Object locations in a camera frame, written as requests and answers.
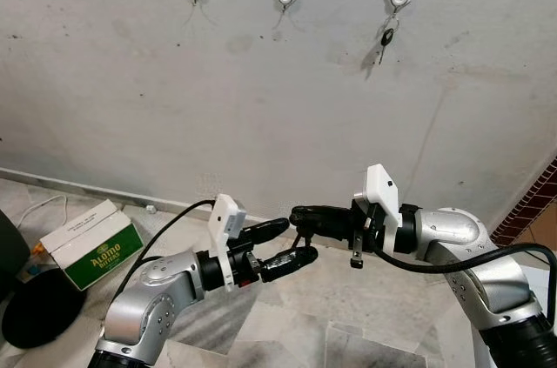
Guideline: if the white green cardboard box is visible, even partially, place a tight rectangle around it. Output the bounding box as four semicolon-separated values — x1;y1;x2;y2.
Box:
39;199;145;291

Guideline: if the brown brick trim strip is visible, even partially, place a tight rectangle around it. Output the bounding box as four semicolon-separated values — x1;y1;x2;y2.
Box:
490;157;557;247

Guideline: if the black round bin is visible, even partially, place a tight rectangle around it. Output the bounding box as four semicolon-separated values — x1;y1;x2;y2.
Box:
0;210;89;351

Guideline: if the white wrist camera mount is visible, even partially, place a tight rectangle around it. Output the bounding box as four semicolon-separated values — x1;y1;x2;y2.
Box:
352;164;403;254
209;194;250;291

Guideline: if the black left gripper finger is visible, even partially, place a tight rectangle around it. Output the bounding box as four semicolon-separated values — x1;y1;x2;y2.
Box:
245;218;291;244
261;246;319;282

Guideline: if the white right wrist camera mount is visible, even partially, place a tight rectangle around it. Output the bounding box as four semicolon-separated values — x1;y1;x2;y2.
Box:
352;164;403;254

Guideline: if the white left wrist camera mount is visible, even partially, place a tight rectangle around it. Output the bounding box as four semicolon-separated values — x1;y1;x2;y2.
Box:
209;194;250;291

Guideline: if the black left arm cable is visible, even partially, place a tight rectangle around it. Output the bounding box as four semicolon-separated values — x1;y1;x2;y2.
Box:
117;199;218;299

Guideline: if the black headed key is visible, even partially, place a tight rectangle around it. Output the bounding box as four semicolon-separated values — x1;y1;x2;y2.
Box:
379;13;401;66

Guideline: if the thin white cable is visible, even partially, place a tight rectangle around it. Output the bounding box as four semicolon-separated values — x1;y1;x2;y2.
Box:
16;193;69;231

